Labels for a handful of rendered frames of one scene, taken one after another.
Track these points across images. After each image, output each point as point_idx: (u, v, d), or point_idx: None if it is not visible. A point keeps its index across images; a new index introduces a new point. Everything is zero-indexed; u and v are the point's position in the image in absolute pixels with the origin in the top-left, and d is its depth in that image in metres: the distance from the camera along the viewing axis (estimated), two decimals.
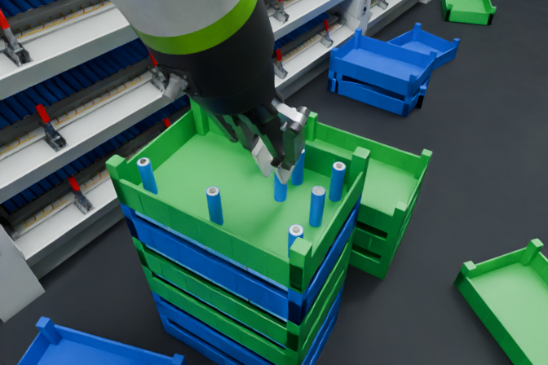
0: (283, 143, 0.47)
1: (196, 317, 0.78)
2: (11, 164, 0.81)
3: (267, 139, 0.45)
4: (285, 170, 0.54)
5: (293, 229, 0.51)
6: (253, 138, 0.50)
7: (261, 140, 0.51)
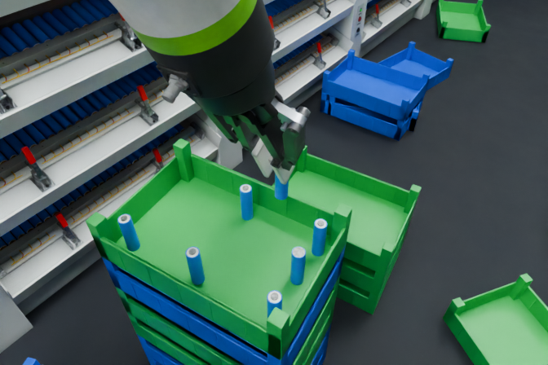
0: (283, 143, 0.47)
1: None
2: None
3: (267, 139, 0.44)
4: (285, 170, 0.54)
5: (271, 296, 0.51)
6: (253, 138, 0.50)
7: (261, 140, 0.51)
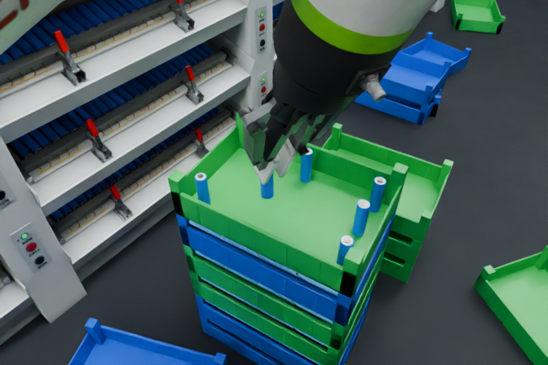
0: None
1: (237, 318, 0.83)
2: (63, 176, 0.87)
3: (313, 127, 0.46)
4: (285, 161, 0.55)
5: (344, 239, 0.57)
6: (269, 148, 0.49)
7: None
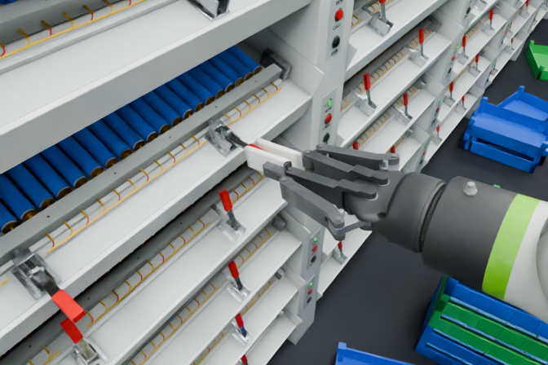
0: (323, 161, 0.51)
1: (462, 344, 1.14)
2: (326, 237, 1.17)
3: (344, 180, 0.50)
4: (275, 155, 0.55)
5: None
6: (295, 177, 0.50)
7: (291, 169, 0.51)
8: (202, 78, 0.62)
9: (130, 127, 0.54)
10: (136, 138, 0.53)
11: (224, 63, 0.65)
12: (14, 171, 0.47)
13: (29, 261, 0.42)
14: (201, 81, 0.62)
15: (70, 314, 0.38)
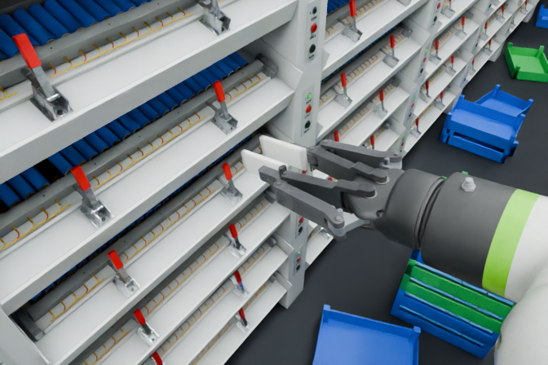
0: (327, 158, 0.52)
1: (429, 304, 1.33)
2: None
3: (347, 177, 0.50)
4: (280, 151, 0.55)
5: None
6: (291, 181, 0.49)
7: (287, 173, 0.50)
8: (203, 72, 0.82)
9: (151, 107, 0.74)
10: (155, 114, 0.73)
11: (220, 59, 0.84)
12: None
13: None
14: (201, 73, 0.82)
15: (72, 171, 0.58)
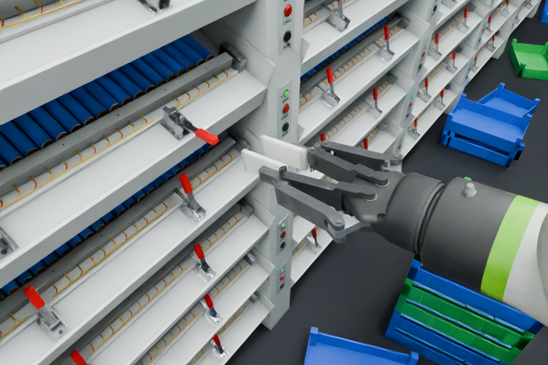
0: (327, 159, 0.52)
1: (428, 327, 1.19)
2: (298, 226, 1.22)
3: (347, 178, 0.50)
4: (280, 151, 0.55)
5: None
6: (291, 182, 0.49)
7: (287, 173, 0.50)
8: (155, 64, 0.67)
9: (82, 106, 0.60)
10: (86, 115, 0.59)
11: (177, 50, 0.70)
12: None
13: None
14: (153, 66, 0.67)
15: None
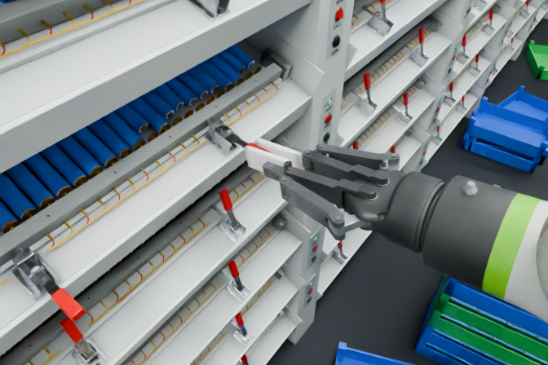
0: (323, 161, 0.51)
1: (462, 343, 1.14)
2: (326, 237, 1.17)
3: None
4: (275, 155, 0.55)
5: None
6: (295, 177, 0.50)
7: (291, 169, 0.51)
8: (198, 73, 0.62)
9: (130, 127, 0.54)
10: (136, 138, 0.53)
11: (224, 62, 0.65)
12: (14, 170, 0.47)
13: (29, 261, 0.42)
14: (196, 76, 0.62)
15: (69, 313, 0.38)
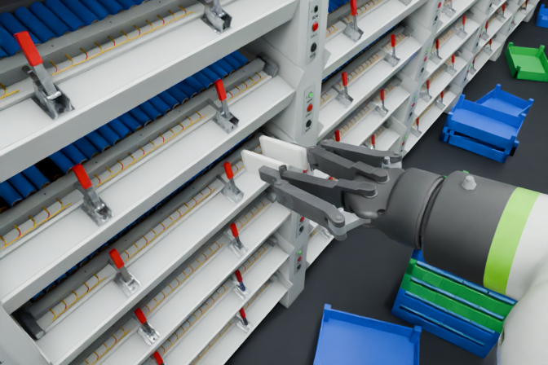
0: (327, 157, 0.52)
1: (430, 303, 1.33)
2: None
3: (347, 177, 0.50)
4: (280, 151, 0.55)
5: None
6: (291, 181, 0.49)
7: (287, 172, 0.50)
8: (205, 70, 0.81)
9: (152, 105, 0.74)
10: (156, 112, 0.73)
11: (221, 59, 0.84)
12: None
13: (87, 194, 0.62)
14: (203, 72, 0.82)
15: (73, 169, 0.58)
